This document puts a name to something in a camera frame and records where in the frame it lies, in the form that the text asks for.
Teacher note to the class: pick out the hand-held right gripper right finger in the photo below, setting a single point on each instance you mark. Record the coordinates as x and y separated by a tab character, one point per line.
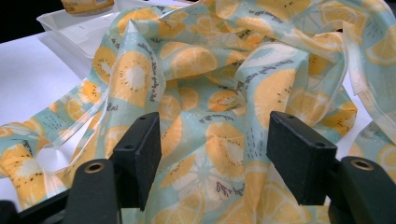
299	158

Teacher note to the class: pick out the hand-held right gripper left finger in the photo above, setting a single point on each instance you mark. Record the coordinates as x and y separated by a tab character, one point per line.
137	161

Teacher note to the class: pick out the fruit print cloth bag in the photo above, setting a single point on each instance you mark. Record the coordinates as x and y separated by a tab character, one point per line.
202	93

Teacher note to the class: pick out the white plastic tray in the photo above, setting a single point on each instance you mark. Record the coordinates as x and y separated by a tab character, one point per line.
77	31

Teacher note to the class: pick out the yellow labelled packet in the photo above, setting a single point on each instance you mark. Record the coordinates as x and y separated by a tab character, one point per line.
87	5

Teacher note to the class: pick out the white table cover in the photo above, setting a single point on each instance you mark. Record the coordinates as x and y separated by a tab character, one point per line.
31	77

